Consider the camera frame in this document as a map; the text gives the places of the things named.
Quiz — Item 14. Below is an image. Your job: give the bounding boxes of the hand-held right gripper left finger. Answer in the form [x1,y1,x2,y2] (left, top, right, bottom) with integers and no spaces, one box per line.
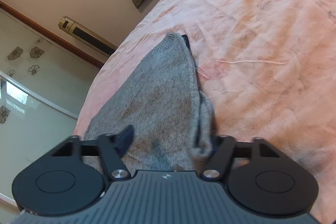
[35,124,136,181]

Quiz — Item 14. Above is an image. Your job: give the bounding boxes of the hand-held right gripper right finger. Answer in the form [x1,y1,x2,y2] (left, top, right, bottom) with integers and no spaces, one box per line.
[201,135,289,179]

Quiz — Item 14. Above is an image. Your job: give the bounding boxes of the grey sweater with navy sleeves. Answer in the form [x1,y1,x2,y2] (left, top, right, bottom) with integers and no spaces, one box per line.
[84,32,218,172]

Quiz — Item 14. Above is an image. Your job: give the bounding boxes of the glass door with flower decals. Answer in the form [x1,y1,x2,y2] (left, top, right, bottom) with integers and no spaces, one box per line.
[0,7,102,211]

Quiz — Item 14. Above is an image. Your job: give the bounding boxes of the gold tower air conditioner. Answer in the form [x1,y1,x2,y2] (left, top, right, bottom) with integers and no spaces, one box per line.
[58,16,118,57]

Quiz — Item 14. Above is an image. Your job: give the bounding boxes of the pink bed sheet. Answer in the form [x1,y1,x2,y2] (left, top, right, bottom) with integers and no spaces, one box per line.
[73,0,336,222]

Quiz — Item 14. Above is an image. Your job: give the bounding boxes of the brown wooden door frame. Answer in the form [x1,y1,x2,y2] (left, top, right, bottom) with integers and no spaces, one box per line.
[0,0,105,68]

